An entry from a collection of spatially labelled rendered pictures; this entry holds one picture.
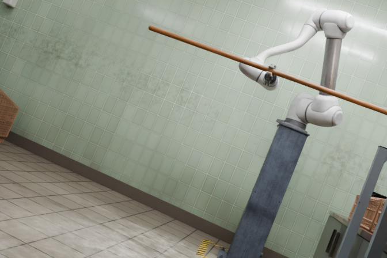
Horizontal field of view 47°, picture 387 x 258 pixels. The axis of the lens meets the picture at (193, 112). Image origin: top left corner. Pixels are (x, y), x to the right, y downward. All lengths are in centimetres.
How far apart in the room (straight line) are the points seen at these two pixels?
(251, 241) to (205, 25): 190
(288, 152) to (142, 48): 171
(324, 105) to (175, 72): 146
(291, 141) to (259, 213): 53
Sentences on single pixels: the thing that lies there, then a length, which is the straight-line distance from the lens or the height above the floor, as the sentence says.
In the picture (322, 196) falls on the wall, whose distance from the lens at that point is 374.
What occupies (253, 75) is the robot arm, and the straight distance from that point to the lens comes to 287.
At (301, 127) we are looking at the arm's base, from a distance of 314.
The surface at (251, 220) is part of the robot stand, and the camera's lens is 310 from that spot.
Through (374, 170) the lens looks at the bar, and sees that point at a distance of 215.
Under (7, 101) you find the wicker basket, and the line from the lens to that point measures 399.
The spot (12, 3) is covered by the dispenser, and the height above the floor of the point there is 121.
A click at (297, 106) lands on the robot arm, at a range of 315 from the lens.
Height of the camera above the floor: 64
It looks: 4 degrees up
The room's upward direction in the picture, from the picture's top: 23 degrees clockwise
